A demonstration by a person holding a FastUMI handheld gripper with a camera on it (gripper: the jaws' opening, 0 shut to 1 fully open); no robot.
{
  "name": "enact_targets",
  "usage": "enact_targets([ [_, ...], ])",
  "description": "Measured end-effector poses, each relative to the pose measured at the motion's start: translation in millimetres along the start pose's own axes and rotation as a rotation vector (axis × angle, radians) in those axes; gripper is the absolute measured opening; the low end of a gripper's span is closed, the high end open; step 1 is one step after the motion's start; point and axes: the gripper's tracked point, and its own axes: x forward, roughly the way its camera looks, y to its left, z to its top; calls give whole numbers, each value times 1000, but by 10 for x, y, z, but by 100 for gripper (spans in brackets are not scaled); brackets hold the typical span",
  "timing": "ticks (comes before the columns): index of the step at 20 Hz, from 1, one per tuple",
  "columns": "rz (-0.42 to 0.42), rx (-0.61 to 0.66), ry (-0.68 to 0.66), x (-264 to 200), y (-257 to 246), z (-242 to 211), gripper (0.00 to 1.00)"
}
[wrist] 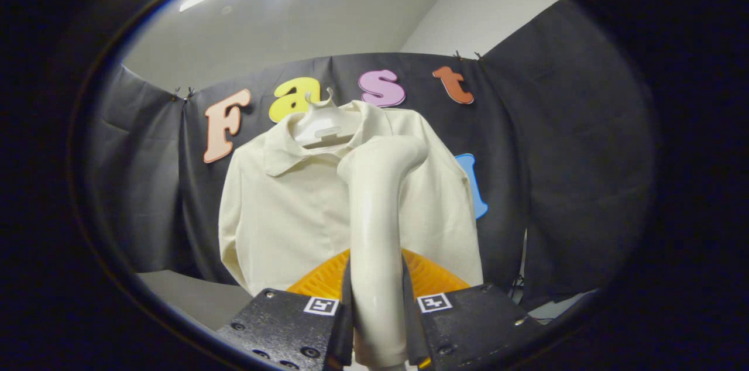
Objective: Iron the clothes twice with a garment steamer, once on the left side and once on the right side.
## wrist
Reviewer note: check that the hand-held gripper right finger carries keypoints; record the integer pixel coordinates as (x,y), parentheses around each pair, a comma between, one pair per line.
(468,324)

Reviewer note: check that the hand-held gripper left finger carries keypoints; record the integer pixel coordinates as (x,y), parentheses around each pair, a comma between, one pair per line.
(287,330)

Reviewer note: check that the cream button shirt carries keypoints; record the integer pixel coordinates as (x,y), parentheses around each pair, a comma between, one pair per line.
(281,213)

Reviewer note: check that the white garment steamer head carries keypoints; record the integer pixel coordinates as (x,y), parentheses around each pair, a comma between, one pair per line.
(374,230)

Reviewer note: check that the white clothes hanger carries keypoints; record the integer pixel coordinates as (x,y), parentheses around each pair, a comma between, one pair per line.
(322,122)

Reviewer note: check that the grey cabinet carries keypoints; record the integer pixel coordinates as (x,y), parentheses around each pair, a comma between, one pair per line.
(193,295)

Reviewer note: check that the black backdrop cloth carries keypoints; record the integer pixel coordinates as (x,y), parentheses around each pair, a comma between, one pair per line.
(556,154)

